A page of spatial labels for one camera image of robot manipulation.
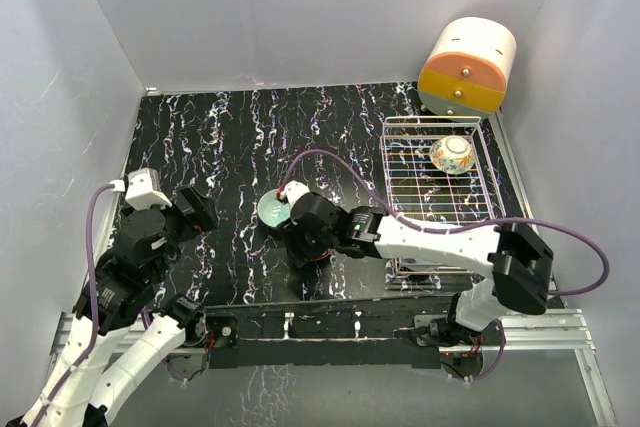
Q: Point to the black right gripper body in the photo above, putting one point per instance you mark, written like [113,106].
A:
[303,245]

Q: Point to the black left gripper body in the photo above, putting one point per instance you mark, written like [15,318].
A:
[161,271]

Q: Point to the white bowl black striped outside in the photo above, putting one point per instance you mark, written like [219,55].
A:
[320,258]

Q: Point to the floral cream bowl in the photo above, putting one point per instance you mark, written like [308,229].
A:
[452,155]

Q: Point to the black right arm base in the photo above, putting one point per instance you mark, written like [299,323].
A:
[441,332]

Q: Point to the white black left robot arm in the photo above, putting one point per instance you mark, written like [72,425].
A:
[87,386]

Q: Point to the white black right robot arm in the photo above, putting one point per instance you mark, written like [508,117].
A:
[512,260]

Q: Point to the celadon green bowl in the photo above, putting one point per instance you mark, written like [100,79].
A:
[272,211]

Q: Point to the black marble table mat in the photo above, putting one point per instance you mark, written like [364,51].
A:
[234,146]

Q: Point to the round pastel drawer cabinet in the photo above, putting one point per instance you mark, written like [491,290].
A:
[468,69]

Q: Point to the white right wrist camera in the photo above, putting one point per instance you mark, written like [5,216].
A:
[291,192]

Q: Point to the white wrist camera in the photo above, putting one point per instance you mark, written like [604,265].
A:
[144,191]
[291,192]

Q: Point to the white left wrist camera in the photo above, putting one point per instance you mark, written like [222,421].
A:
[144,191]

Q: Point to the white wire dish rack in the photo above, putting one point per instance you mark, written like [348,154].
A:
[417,189]

